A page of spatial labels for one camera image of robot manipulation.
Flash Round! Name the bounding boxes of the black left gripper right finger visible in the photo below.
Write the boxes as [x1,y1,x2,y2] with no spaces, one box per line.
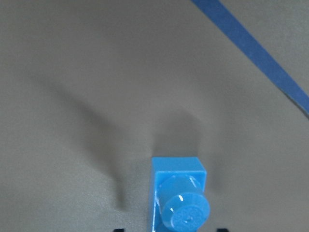
[216,228,228,232]

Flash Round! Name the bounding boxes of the long blue stud block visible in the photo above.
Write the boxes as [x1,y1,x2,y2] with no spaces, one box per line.
[147,157,210,232]

